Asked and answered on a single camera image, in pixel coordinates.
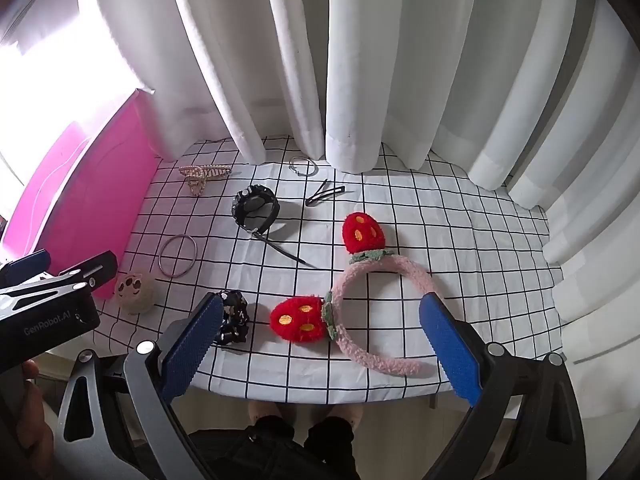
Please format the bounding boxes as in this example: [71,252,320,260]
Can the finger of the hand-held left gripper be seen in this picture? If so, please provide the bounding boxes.
[0,251,119,313]
[0,249,52,287]

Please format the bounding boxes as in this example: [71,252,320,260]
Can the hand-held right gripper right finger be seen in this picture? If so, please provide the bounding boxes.
[419,291,588,480]

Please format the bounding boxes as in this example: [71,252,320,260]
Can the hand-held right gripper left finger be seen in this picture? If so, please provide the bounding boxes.
[52,292,226,480]

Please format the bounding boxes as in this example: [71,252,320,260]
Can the black white patterned scrunchie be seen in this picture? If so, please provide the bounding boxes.
[216,290,250,346]

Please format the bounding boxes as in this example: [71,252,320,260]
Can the pink plastic storage box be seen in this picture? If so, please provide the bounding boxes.
[0,89,157,302]

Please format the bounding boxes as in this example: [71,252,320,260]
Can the black hair clip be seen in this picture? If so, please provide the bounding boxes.
[305,179,347,207]

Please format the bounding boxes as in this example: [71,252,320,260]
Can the person's left hand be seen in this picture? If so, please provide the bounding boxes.
[0,359,57,480]

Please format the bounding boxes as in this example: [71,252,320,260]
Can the silver bangle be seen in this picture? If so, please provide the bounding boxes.
[158,233,198,278]

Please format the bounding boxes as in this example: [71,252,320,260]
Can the beige fuzzy slipper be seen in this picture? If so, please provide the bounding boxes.
[324,404,364,432]
[247,400,284,427]

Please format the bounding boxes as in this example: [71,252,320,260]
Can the black checked white tablecloth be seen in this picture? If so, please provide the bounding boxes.
[92,135,566,406]

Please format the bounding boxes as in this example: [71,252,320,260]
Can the person's black pants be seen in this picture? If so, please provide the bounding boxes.
[189,412,362,480]

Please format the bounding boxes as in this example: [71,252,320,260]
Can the thin black hairpin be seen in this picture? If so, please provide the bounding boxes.
[252,231,319,268]

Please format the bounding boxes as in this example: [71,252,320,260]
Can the pearl hair claw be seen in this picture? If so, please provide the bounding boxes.
[179,162,233,197]

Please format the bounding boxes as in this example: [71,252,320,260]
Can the black wrist watch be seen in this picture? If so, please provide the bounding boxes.
[231,185,280,237]

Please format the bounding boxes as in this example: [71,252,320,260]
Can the pink strawberry plush headband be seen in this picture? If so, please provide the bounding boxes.
[269,212,442,379]

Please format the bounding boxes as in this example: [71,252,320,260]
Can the white curtain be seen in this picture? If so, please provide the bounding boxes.
[75,0,640,366]

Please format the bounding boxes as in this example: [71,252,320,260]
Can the beige plush bear hair tie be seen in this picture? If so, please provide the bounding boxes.
[114,272,156,315]

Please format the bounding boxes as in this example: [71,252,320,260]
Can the silver clasp bracelet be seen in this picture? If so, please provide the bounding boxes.
[288,156,319,177]

